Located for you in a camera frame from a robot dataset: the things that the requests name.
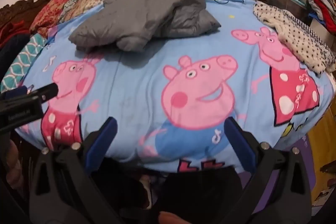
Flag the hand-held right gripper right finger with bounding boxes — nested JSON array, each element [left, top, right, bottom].
[[224, 117, 312, 224]]

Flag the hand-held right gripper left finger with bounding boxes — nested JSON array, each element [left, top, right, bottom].
[[29, 116, 132, 224]]

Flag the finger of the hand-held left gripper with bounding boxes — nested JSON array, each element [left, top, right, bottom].
[[18, 84, 34, 96], [31, 83, 60, 104]]

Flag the grey padded jacket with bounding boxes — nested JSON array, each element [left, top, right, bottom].
[[69, 0, 222, 52]]

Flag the pile of colourful clothes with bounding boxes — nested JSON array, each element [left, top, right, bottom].
[[307, 0, 336, 30]]

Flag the person's left hand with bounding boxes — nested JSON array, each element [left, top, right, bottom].
[[4, 139, 25, 189]]

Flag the teal wave-patterned cloth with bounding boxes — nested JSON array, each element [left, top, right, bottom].
[[0, 34, 48, 92]]

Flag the dark navy cloth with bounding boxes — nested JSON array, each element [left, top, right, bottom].
[[0, 34, 30, 80]]

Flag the dark red cloth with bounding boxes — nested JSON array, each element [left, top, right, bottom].
[[0, 21, 32, 48]]

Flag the person's black pants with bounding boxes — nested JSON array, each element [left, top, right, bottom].
[[92, 157, 243, 224]]

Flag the blue cartoon printed bedsheet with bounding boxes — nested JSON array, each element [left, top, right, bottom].
[[16, 0, 332, 174]]

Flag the purple floor mat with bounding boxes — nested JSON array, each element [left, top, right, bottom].
[[262, 139, 317, 214]]

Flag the carved wooden headboard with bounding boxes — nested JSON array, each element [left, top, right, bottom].
[[0, 0, 57, 30]]

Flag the white black-dotted cloth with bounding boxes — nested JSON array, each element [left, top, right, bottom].
[[253, 2, 336, 74]]

